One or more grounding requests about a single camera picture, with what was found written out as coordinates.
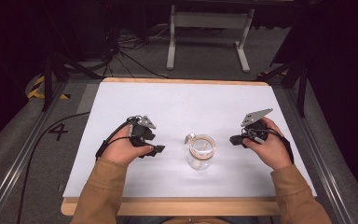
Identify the clear glass jar with lid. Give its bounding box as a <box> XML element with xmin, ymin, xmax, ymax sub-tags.
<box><xmin>184</xmin><ymin>131</ymin><xmax>216</xmax><ymax>171</ymax></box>

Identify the wooden table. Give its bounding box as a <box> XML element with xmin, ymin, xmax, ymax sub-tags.
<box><xmin>61</xmin><ymin>77</ymin><xmax>282</xmax><ymax>217</ymax></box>

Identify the aluminium rail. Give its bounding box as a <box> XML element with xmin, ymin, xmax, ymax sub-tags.
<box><xmin>0</xmin><ymin>81</ymin><xmax>68</xmax><ymax>224</ymax></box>
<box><xmin>283</xmin><ymin>87</ymin><xmax>358</xmax><ymax>224</ymax></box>

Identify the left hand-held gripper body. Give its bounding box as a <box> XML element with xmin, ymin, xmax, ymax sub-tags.
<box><xmin>127</xmin><ymin>115</ymin><xmax>158</xmax><ymax>147</ymax></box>

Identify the white sheet on table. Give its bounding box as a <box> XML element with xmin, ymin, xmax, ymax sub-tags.
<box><xmin>62</xmin><ymin>81</ymin><xmax>318</xmax><ymax>199</ymax></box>

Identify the person's left hand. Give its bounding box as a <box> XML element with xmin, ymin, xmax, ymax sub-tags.
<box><xmin>100</xmin><ymin>123</ymin><xmax>155</xmax><ymax>167</ymax></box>

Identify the bundle of black floor cables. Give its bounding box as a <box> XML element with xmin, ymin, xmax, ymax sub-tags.
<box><xmin>101</xmin><ymin>22</ymin><xmax>171</xmax><ymax>79</ymax></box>

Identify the white metal table frame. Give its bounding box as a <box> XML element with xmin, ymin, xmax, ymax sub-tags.
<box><xmin>166</xmin><ymin>4</ymin><xmax>255</xmax><ymax>74</ymax></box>

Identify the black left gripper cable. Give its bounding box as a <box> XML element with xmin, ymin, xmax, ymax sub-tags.
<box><xmin>16</xmin><ymin>111</ymin><xmax>132</xmax><ymax>224</ymax></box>

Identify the black tripod stand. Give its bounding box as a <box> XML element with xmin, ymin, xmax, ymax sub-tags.
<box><xmin>41</xmin><ymin>50</ymin><xmax>104</xmax><ymax>112</ymax></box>
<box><xmin>255</xmin><ymin>58</ymin><xmax>310</xmax><ymax>119</ymax></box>

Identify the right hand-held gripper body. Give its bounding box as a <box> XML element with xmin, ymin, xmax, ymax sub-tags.
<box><xmin>240</xmin><ymin>107</ymin><xmax>274</xmax><ymax>145</ymax></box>

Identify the person's right hand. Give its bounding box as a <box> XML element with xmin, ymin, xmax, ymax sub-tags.
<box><xmin>241</xmin><ymin>117</ymin><xmax>286</xmax><ymax>171</ymax></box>

